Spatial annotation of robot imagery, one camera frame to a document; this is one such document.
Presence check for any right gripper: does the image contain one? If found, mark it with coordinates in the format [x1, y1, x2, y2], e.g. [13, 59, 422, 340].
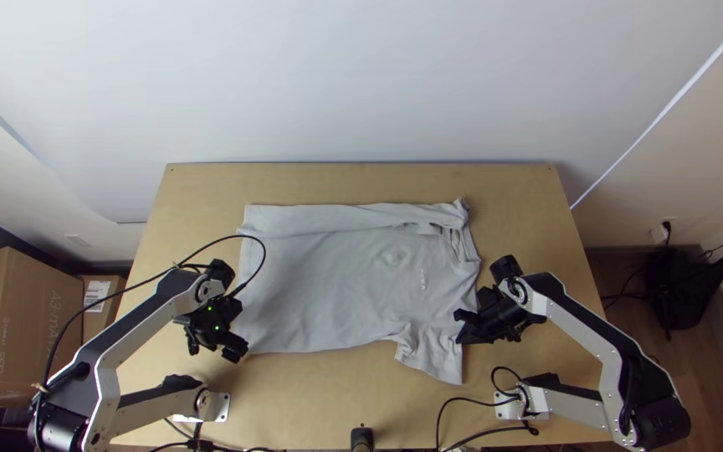
[453, 285, 548, 347]

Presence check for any white wall socket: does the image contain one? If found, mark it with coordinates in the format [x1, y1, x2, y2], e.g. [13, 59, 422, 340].
[649, 219, 677, 245]

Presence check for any black bag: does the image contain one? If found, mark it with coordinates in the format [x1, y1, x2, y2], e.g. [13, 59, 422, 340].
[644, 246, 723, 332]

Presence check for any small labelled cardboard box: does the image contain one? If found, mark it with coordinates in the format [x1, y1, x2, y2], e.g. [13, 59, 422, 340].
[79, 274, 128, 344]

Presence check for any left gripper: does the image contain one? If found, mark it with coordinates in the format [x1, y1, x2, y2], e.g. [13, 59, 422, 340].
[176, 295, 250, 364]

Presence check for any grey t-shirt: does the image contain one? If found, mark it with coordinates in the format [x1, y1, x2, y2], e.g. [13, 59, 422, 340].
[230, 198, 483, 386]

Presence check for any large cardboard box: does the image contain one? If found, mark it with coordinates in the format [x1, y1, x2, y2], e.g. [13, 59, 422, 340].
[0, 246, 85, 406]

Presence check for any black cable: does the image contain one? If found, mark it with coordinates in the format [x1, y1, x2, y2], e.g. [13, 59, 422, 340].
[38, 234, 268, 393]
[490, 366, 530, 400]
[434, 395, 520, 452]

